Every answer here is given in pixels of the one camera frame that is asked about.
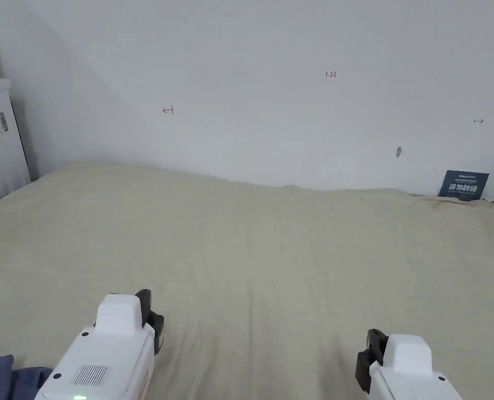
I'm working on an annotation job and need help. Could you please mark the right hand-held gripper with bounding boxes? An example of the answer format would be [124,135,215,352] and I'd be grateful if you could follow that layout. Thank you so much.
[354,329,464,400]

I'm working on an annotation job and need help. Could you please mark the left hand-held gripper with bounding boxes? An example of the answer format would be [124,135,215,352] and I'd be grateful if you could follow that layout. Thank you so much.
[35,289,165,400]

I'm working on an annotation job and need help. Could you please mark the bed with beige sheet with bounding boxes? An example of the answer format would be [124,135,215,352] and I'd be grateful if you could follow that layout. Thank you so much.
[0,161,494,400]

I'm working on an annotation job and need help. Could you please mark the dark blue garment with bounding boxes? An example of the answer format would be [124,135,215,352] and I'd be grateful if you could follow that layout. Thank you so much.
[0,354,55,400]

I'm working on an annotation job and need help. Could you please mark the dark blue printed card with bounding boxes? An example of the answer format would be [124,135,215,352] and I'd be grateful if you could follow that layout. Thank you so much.
[440,170,490,203]

